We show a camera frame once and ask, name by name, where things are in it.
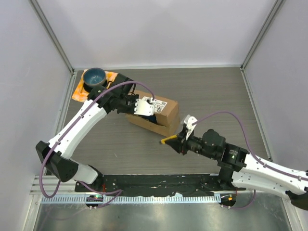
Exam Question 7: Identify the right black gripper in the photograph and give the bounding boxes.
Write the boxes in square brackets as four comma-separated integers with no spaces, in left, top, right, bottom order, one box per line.
[166,128,217,160]

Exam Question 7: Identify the yellow utility knife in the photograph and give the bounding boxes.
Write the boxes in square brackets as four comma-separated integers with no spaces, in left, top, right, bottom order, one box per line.
[160,134,177,144]

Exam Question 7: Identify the brown cardboard express box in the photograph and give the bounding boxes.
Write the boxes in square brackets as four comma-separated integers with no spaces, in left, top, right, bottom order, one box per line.
[126,96,180,137]

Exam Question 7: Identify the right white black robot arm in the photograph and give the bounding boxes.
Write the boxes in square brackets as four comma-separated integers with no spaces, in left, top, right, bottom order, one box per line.
[160,128,308,210]

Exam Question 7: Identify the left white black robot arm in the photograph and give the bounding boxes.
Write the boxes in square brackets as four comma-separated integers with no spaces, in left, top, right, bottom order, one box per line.
[36,74,138,192]

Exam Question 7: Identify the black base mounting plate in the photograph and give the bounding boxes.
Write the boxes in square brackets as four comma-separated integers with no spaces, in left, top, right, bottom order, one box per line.
[74,173,246,197]

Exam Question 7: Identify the black round coaster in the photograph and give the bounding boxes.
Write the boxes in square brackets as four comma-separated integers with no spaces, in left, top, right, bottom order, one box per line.
[83,81,108,93]

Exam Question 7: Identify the blue ceramic bowl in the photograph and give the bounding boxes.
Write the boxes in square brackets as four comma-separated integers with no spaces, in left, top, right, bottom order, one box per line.
[82,68,106,88]

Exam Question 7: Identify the orange checkered cloth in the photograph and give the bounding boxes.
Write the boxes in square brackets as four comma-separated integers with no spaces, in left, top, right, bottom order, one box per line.
[72,69,118,103]

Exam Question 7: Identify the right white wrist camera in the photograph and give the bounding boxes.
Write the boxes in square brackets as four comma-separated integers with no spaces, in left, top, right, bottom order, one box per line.
[183,115,197,140]

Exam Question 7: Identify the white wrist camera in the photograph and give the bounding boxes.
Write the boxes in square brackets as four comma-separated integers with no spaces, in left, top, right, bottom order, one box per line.
[133,97,154,116]
[183,115,197,140]

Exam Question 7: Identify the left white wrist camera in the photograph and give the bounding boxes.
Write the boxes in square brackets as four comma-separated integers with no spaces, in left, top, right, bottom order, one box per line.
[133,97,154,116]

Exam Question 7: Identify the white slotted cable duct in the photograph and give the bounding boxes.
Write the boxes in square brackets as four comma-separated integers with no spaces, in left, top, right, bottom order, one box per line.
[41,193,221,205]

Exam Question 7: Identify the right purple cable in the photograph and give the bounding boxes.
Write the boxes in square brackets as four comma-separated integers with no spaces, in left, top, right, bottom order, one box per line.
[196,110,308,209]

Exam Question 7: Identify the aluminium frame rail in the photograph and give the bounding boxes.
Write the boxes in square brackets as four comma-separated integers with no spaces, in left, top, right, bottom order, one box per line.
[30,176,76,195]

